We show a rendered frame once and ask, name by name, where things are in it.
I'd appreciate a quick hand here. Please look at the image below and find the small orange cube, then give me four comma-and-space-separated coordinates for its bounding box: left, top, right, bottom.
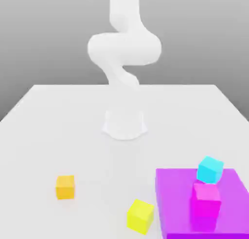
55, 175, 75, 200

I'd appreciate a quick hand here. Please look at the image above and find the small cyan cube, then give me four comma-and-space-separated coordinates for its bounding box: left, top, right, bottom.
196, 155, 225, 185

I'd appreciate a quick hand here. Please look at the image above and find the small yellow cube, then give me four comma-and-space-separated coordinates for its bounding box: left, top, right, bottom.
126, 199, 155, 236

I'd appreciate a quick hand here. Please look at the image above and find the small magenta cube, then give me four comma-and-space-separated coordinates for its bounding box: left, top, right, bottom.
191, 182, 222, 232

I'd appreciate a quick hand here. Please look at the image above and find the large purple box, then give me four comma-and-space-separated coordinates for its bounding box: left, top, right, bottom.
155, 168, 249, 239

